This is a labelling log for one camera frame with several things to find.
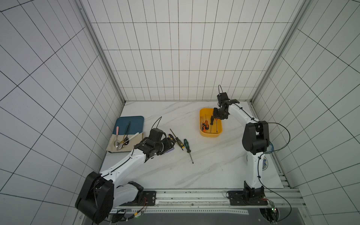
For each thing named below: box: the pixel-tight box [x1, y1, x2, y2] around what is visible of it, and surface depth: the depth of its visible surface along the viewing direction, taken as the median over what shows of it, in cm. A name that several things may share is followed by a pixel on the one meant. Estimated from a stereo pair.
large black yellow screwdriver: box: [169, 128, 186, 151], surface depth 94 cm
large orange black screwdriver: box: [204, 113, 210, 130], surface depth 103 cm
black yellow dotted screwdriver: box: [169, 128, 186, 151], surface depth 94 cm
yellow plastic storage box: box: [199, 107, 223, 138], surface depth 102 cm
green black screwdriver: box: [183, 138, 194, 165], surface depth 92 cm
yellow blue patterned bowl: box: [262, 155, 269, 171], surface depth 82 cm
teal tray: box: [112, 115, 145, 135], surface depth 106 cm
